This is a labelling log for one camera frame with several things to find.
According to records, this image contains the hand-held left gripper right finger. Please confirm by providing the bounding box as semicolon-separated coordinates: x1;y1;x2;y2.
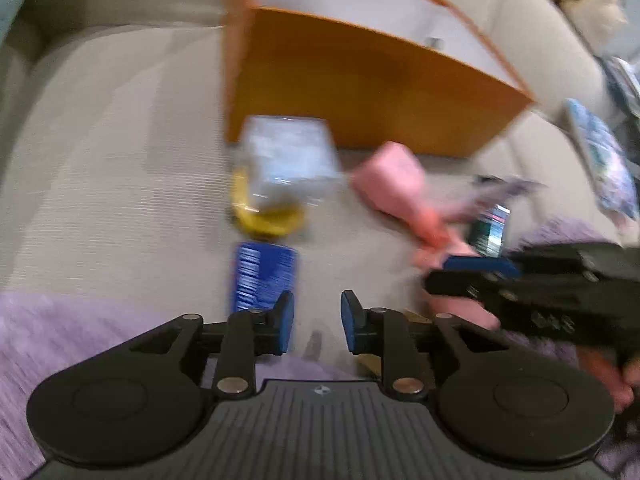
341;290;511;402

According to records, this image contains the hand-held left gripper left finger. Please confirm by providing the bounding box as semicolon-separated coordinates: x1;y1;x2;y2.
122;290;295;402

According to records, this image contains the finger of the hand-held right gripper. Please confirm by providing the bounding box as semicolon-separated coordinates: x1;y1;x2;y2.
442;254;523;280
424;269;503;317

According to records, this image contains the blue printed packet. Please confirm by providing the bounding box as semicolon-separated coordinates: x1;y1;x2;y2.
229;241;301;313

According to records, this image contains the pink squeeze bottle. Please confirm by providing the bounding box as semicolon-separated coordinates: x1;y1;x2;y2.
347;141;501;332

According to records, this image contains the orange cardboard box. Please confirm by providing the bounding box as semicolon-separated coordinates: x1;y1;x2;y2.
220;0;538;158

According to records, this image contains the person's right hand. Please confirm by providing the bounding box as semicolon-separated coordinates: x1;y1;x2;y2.
582;347;638;415

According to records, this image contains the beige sofa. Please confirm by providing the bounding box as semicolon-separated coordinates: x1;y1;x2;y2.
0;0;640;346

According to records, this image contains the blue and white cloth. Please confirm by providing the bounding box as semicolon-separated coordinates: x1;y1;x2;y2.
597;55;640;116

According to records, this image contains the white and brown plush toy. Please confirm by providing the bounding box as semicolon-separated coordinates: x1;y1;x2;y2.
555;0;632;58

